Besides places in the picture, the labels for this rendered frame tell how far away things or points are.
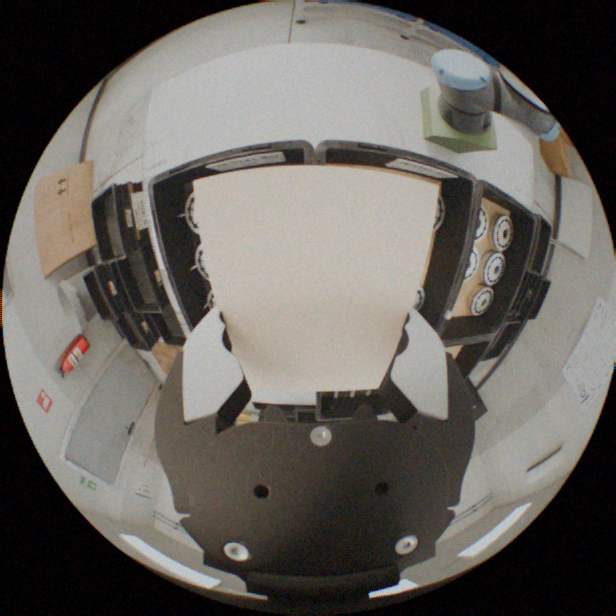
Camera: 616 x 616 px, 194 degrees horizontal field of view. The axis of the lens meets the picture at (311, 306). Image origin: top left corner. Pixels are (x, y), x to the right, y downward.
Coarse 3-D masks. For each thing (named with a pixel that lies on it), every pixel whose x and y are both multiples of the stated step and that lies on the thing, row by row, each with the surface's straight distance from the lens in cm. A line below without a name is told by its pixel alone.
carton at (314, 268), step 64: (256, 192) 9; (320, 192) 8; (384, 192) 9; (256, 256) 9; (320, 256) 9; (384, 256) 10; (256, 320) 11; (320, 320) 11; (384, 320) 12; (256, 384) 17; (320, 384) 16
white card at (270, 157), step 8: (280, 152) 30; (232, 160) 32; (240, 160) 33; (248, 160) 33; (256, 160) 34; (264, 160) 34; (272, 160) 35; (280, 160) 35; (216, 168) 36; (224, 168) 37; (232, 168) 38
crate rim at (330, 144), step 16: (320, 144) 29; (336, 144) 29; (352, 144) 30; (368, 144) 30; (320, 160) 29; (416, 160) 33; (432, 160) 35; (464, 176) 39; (464, 240) 41; (464, 256) 41; (448, 304) 44
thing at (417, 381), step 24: (408, 312) 12; (408, 336) 10; (432, 336) 11; (408, 360) 9; (432, 360) 9; (384, 384) 8; (408, 384) 8; (432, 384) 8; (408, 408) 8; (432, 408) 8
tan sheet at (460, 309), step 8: (488, 200) 61; (488, 208) 61; (496, 208) 64; (488, 216) 61; (480, 240) 60; (480, 248) 61; (488, 248) 64; (480, 256) 62; (472, 280) 63; (480, 280) 66; (464, 288) 62; (464, 296) 64; (456, 304) 63; (464, 304) 66; (456, 312) 65; (464, 312) 68
